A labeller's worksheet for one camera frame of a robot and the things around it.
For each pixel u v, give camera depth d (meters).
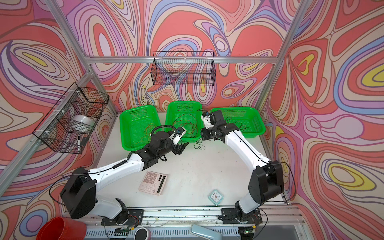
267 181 0.43
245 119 1.15
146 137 1.05
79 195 0.42
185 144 0.75
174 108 1.15
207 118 0.73
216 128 0.63
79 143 0.72
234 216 0.73
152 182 0.83
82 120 0.73
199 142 0.93
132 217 0.72
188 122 1.13
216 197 0.78
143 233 0.66
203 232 0.66
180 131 0.68
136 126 1.12
